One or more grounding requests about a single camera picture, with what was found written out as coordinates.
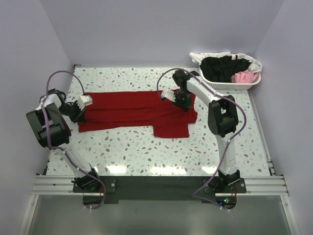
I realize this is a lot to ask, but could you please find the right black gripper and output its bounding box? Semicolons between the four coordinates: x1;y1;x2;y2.
172;89;193;111

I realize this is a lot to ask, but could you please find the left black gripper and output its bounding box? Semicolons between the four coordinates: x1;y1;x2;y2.
59;100;87;124

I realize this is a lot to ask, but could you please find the red t shirt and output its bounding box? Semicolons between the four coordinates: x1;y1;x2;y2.
78;91;198;138

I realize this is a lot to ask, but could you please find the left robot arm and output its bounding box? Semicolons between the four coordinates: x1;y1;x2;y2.
26;89;101;192

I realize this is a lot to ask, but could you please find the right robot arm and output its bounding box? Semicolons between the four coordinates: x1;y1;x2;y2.
172;70;240;192

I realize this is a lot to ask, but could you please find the white laundry basket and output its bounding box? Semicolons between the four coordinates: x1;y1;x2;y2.
199;65;261;90

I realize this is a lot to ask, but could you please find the black garment in basket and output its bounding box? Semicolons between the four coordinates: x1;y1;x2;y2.
200;56;251;83

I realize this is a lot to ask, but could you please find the pink garment in basket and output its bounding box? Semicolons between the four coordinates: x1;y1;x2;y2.
231;71;259;84

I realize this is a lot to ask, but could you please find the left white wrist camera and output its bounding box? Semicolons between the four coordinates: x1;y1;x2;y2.
77;95;92;108

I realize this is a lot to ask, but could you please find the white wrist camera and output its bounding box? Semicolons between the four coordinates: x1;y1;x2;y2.
77;95;92;108
161;89;176;102

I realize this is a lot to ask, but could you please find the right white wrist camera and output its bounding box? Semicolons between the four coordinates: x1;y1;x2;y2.
161;89;176;102

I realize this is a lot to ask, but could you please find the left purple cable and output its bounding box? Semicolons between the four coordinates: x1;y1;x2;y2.
40;70;107;210

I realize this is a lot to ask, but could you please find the purple cable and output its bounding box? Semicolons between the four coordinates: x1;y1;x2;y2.
156;68;247;205
40;70;107;210

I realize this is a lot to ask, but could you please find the aluminium frame rail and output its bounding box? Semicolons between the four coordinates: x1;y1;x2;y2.
31;175;289;196

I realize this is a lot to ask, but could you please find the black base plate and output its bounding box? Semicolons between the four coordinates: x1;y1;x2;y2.
72;176;247;209

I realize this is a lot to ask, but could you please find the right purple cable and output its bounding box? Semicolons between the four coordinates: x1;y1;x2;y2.
156;68;247;205

